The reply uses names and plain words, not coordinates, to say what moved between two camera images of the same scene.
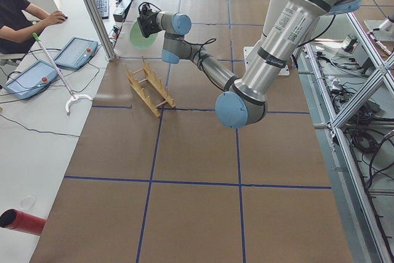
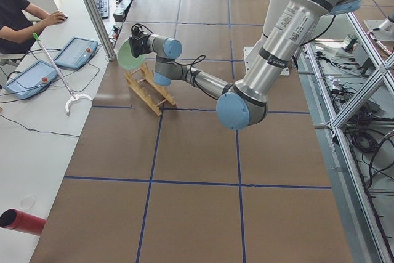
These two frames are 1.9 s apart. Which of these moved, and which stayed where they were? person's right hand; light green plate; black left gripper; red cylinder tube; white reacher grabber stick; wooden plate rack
Moved: light green plate; black left gripper
Stayed: person's right hand; wooden plate rack; white reacher grabber stick; red cylinder tube
